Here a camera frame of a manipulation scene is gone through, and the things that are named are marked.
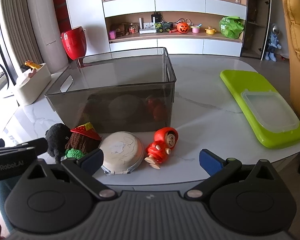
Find orange pumpkin bucket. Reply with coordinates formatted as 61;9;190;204
176;19;190;34

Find beige curtain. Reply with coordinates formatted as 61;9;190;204
0;0;40;85

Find red glossy bin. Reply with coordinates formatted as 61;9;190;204
61;26;87;61

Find green toy truck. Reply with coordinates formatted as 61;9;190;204
154;21;174;33

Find black plush toy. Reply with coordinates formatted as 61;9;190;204
45;123;72;164

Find crochet doll with red hat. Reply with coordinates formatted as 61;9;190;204
64;122;102;160

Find dark glass cabinet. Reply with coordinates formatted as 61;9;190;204
241;0;273;60

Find white tower air conditioner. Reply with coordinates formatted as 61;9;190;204
24;0;77;67

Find blue astronaut figure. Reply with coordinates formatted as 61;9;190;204
264;24;283;62

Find red raincoat toy figure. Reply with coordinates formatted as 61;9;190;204
145;127;179;169

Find white router device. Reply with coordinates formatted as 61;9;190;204
139;17;157;35

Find white wooden wall cabinet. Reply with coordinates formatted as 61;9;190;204
100;0;249;58

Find green plastic bag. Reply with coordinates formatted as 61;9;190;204
219;16;245;40

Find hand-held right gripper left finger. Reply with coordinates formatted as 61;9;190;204
27;149;117;200

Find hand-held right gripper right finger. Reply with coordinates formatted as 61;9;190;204
184;149;275;200

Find round beige box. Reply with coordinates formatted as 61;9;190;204
99;131;145;175

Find yellow toy vehicle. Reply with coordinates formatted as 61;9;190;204
20;60;42;71

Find white storage basket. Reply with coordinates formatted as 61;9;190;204
15;62;52;106

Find grey transparent storage bin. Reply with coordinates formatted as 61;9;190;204
44;47;177;133

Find green lid with clear flap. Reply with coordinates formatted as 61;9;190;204
219;69;300;149

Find blue jeans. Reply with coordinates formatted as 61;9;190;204
0;180;15;230

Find brown toy house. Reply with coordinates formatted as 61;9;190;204
111;23;128;37

